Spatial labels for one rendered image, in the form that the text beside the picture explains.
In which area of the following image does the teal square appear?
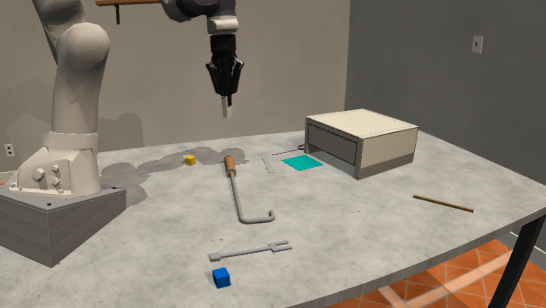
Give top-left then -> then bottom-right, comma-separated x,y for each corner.
281,155 -> 324,171

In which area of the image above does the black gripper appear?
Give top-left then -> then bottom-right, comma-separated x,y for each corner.
206,34 -> 244,118

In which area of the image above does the low beige cabinet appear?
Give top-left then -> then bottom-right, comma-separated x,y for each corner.
304,109 -> 419,180

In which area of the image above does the steel hook with wooden handle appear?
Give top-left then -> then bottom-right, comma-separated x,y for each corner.
224,155 -> 275,224

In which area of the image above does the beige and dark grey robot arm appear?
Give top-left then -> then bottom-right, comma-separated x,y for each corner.
9,0 -> 239,199

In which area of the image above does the small blue cube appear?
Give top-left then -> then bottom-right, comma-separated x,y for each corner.
212,267 -> 231,289

